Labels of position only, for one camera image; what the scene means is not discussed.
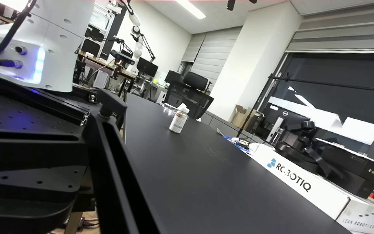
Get white pill bottle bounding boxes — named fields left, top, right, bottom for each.
left=169, top=103, right=190, bottom=134

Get ceiling light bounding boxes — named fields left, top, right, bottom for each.
left=175, top=0, right=206, bottom=20

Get black office chair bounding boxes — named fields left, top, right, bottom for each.
left=164, top=71, right=214, bottom=120

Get black monitor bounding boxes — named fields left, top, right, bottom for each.
left=136, top=57, right=159, bottom=78

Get brown cardboard box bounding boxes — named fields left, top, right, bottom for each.
left=231, top=104, right=259, bottom=130

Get clear plastic packet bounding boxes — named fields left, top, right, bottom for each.
left=162, top=102, right=178, bottom=115

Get monitor with silver stand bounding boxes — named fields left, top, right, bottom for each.
left=261, top=107, right=310, bottom=145

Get wooden table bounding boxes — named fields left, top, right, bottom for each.
left=76, top=50, right=138, bottom=98

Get blue and white small parts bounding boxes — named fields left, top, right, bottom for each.
left=217, top=128, right=251, bottom=153

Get black clamp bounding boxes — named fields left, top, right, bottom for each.
left=96, top=89, right=128, bottom=131

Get long white cardboard box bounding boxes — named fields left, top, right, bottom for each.
left=248, top=142, right=374, bottom=234

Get flat black box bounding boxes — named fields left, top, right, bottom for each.
left=315, top=138, right=374, bottom=199

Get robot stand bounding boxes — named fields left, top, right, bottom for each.
left=0, top=70, right=161, bottom=234

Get camera on mount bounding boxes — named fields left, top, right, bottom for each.
left=110, top=49, right=136, bottom=77

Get black strapped device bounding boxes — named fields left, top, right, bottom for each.
left=273, top=120, right=348, bottom=178

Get black cable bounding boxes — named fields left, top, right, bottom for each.
left=0, top=0, right=37, bottom=67

